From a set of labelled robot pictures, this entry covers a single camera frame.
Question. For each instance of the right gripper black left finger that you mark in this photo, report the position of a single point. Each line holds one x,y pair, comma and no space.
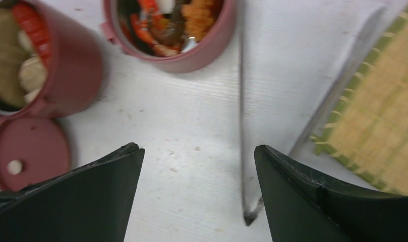
90,203

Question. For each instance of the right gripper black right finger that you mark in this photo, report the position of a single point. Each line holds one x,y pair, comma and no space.
304,204

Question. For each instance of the red round lid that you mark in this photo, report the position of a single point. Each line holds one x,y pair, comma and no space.
32,150

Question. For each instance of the steel tongs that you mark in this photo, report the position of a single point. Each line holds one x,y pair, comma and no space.
348,60

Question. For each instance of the orange food pieces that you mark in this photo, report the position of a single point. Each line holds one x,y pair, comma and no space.
167,28

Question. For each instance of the red sausage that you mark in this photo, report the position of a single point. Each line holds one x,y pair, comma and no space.
35,27

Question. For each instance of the bamboo mat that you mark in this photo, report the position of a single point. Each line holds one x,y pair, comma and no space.
367,129

